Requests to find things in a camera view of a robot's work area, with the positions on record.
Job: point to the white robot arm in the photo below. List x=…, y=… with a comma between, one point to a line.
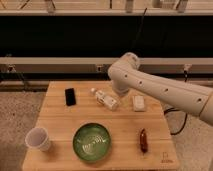
x=193, y=99

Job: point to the white paper cup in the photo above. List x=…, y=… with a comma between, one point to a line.
x=38, y=138

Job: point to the brown sausage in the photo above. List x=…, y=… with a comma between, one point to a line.
x=143, y=141

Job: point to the green glass bowl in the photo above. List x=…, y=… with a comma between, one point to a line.
x=91, y=142

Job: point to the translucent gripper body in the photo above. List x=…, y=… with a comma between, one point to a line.
x=120, y=98

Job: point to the black smartphone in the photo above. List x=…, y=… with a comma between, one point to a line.
x=70, y=97

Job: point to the clear plastic bottle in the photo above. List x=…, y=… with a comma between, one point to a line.
x=104, y=99

